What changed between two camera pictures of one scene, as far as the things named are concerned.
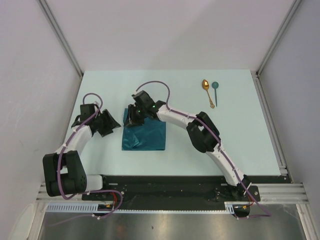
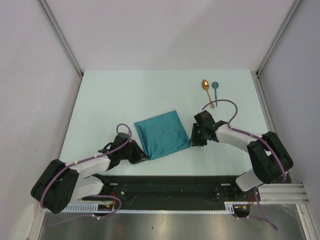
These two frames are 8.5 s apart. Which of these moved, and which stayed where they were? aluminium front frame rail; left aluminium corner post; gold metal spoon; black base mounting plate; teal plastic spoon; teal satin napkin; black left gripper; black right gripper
Moved: black left gripper; black right gripper; teal satin napkin
Stayed: aluminium front frame rail; left aluminium corner post; teal plastic spoon; black base mounting plate; gold metal spoon
